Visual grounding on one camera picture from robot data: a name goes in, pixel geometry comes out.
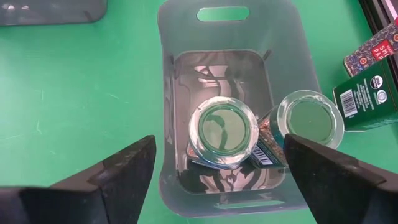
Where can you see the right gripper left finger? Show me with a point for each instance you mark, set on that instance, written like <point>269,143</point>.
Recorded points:
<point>93,199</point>

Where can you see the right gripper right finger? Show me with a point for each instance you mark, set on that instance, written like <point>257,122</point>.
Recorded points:
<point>342,193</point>

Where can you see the green-lid glass spice jar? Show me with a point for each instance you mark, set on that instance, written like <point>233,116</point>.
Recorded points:
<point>224,130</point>
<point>311,119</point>

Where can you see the dark green spice box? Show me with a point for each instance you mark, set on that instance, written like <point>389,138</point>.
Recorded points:
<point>367,99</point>

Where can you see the green table mat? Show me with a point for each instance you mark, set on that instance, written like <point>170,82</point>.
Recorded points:
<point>77,77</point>

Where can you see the red-lid patterned spice tin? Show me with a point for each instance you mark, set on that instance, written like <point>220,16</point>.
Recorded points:
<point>370,53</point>

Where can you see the grey translucent plastic bin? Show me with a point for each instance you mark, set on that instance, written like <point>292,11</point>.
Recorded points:
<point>53,12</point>
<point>280,46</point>

